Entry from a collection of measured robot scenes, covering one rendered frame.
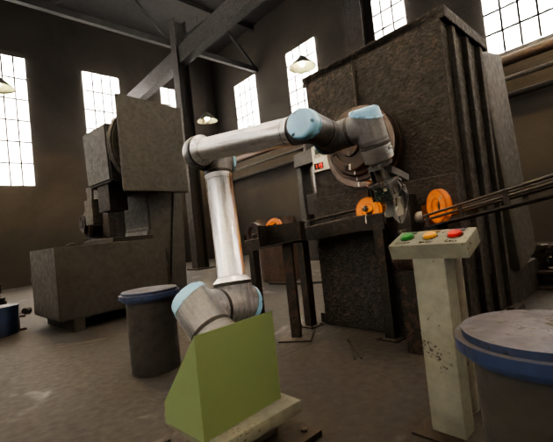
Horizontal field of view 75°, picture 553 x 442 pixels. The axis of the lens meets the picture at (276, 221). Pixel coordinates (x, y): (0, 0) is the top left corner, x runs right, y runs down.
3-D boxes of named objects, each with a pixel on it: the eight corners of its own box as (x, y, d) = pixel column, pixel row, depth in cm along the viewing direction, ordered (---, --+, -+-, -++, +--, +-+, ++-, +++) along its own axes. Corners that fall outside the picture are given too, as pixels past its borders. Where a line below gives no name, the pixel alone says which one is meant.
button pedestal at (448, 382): (427, 410, 124) (405, 231, 126) (506, 433, 106) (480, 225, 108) (404, 431, 113) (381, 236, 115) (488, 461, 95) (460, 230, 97)
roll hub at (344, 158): (375, 117, 198) (376, 167, 199) (333, 126, 218) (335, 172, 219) (369, 115, 194) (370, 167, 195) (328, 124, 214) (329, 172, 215)
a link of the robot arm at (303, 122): (168, 137, 141) (312, 97, 98) (194, 144, 151) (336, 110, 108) (168, 167, 141) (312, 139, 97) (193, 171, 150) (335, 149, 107)
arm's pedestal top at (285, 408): (218, 462, 94) (217, 446, 94) (164, 424, 118) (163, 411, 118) (302, 411, 116) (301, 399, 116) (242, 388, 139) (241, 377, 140)
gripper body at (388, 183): (372, 204, 112) (361, 168, 110) (385, 196, 118) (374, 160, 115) (395, 202, 107) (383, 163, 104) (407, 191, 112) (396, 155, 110)
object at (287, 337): (276, 333, 239) (265, 225, 241) (316, 331, 233) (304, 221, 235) (269, 343, 219) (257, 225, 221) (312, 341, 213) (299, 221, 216)
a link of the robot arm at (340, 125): (305, 124, 115) (340, 110, 107) (325, 132, 123) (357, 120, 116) (309, 152, 113) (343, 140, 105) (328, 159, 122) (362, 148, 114)
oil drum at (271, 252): (283, 275, 555) (276, 217, 558) (312, 276, 511) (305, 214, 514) (253, 281, 515) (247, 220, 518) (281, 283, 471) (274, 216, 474)
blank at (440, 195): (443, 229, 166) (436, 230, 166) (428, 204, 176) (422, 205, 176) (457, 206, 155) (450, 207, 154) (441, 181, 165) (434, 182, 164)
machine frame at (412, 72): (376, 301, 303) (352, 96, 309) (527, 313, 224) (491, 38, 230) (319, 323, 253) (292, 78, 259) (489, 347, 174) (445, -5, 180)
